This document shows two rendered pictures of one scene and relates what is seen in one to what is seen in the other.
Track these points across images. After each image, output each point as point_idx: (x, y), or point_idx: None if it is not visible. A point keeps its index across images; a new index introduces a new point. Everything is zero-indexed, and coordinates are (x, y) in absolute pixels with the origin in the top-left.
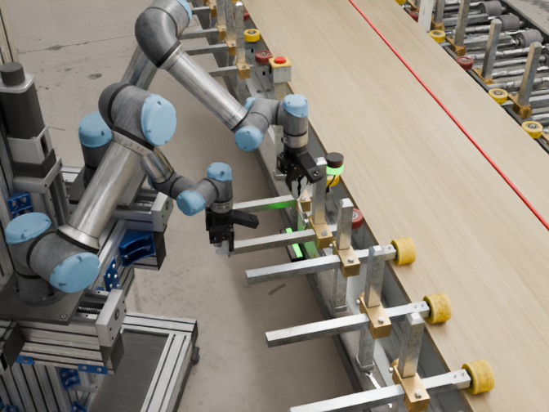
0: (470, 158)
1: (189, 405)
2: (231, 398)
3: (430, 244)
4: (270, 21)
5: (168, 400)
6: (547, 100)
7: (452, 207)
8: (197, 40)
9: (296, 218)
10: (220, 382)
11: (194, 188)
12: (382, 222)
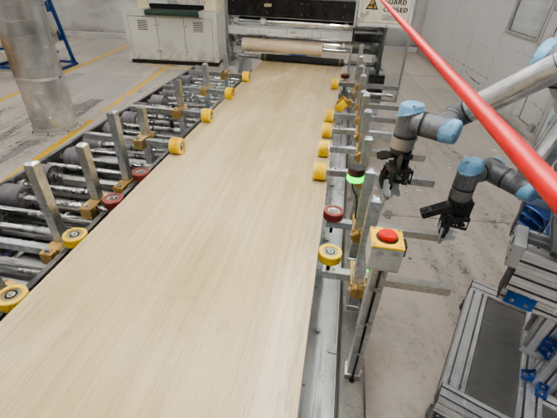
0: (181, 225)
1: (433, 378)
2: (398, 371)
3: (291, 181)
4: None
5: (457, 331)
6: None
7: (250, 195)
8: None
9: None
10: (405, 388)
11: (492, 159)
12: (312, 200)
